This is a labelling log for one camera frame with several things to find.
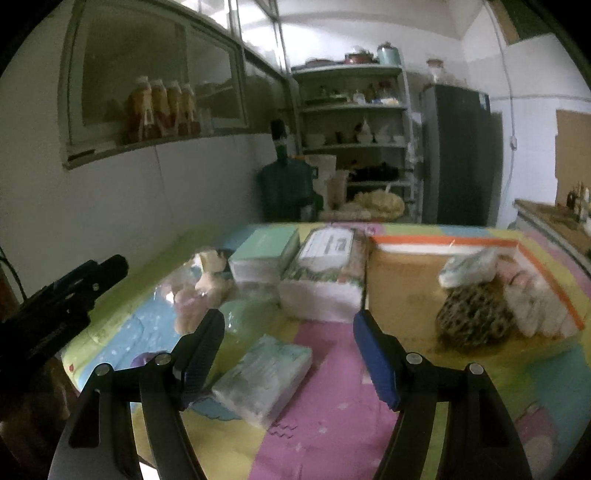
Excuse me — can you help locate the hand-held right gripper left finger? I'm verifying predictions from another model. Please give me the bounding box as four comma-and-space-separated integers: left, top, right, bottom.
46, 308, 227, 480

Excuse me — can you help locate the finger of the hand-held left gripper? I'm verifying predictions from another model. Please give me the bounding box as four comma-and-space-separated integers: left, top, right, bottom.
55, 255, 129, 319

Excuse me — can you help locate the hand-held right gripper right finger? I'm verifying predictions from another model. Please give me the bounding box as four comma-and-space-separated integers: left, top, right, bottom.
353, 309, 534, 480

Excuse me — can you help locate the clear tissue packet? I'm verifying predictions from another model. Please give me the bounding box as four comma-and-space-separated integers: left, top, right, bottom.
211, 335, 314, 428

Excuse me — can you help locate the shallow cardboard box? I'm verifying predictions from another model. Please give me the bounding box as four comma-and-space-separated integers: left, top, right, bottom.
365, 234, 586, 356

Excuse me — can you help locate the soft doll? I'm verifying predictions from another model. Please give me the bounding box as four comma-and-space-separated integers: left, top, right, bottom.
174, 248, 237, 334

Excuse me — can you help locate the floral tissue pack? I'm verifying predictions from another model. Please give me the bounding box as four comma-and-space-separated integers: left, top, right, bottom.
278, 227, 368, 324

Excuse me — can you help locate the leopard print cloth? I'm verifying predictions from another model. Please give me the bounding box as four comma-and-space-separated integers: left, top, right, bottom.
435, 281, 517, 354

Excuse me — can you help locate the green tissue box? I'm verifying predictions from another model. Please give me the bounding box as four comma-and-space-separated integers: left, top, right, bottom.
228, 224, 302, 282

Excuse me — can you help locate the pale blue white cloth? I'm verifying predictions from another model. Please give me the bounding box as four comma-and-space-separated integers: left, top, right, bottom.
438, 249, 499, 289

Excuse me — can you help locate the pink cloth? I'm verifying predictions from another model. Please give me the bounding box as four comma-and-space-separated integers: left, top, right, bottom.
496, 265, 532, 291

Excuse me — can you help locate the white fluffy cloth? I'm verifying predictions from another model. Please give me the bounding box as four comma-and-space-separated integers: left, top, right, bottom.
505, 277, 573, 337

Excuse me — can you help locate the colourful cartoon printed blanket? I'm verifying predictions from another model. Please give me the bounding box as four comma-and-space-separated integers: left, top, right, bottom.
60, 222, 591, 480

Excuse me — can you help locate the yellowish filled bag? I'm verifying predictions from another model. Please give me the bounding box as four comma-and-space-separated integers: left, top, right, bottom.
353, 189, 406, 220

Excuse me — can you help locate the translucent plastic container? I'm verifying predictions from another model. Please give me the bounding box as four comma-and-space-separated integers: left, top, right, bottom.
325, 171, 349, 210

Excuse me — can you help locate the large water jug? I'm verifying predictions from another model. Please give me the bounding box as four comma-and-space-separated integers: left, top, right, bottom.
257, 154, 324, 222

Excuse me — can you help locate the black wok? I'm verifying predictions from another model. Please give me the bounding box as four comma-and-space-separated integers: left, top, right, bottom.
348, 166, 400, 182

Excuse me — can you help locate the dark refrigerator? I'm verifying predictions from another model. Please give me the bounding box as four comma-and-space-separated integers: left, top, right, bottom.
419, 83, 504, 227

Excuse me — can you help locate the sliding glass window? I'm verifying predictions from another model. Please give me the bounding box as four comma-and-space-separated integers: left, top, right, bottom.
62, 0, 287, 169

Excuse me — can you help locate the kitchen counter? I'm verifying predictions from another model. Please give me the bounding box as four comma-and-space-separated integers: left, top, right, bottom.
513, 198, 591, 278

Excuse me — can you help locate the metal shelf rack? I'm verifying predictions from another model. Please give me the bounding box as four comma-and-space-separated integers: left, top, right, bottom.
291, 65, 423, 222

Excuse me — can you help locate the group of condiment bottles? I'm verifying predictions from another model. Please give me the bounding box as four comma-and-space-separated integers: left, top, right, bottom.
567, 182, 591, 222

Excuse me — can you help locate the glass jar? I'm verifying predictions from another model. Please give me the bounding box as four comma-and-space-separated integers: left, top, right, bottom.
426, 58, 455, 86

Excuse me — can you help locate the teal enamel pot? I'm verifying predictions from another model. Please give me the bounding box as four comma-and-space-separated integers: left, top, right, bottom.
376, 41, 406, 66

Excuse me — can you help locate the black cable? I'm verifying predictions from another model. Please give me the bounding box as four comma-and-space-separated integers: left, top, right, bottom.
0, 247, 24, 305

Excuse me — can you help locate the cardboard wall covering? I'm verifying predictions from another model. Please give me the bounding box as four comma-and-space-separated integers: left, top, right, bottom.
554, 110, 591, 208

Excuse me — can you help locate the white wall cable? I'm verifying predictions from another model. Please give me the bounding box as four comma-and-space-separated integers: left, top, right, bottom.
485, 0, 520, 139

